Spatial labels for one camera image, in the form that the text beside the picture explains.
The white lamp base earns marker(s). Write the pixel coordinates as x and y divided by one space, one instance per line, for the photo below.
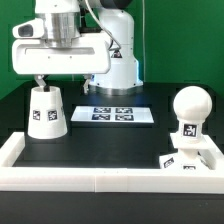
187 156

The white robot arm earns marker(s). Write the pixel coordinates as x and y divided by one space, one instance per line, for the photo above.
65 20

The white lamp bulb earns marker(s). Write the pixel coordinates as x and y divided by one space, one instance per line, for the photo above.
192 105

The white lamp shade cone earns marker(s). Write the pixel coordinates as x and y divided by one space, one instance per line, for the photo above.
46 115

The white marker tag plate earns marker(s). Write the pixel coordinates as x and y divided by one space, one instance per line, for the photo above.
112 114

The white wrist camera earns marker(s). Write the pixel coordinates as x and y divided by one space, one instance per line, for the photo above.
29 30

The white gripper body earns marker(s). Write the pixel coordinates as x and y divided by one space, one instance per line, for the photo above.
88 54

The white U-shaped fence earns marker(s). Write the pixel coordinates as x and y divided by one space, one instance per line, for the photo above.
14 178

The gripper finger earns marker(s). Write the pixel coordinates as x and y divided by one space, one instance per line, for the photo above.
87 78
40 81

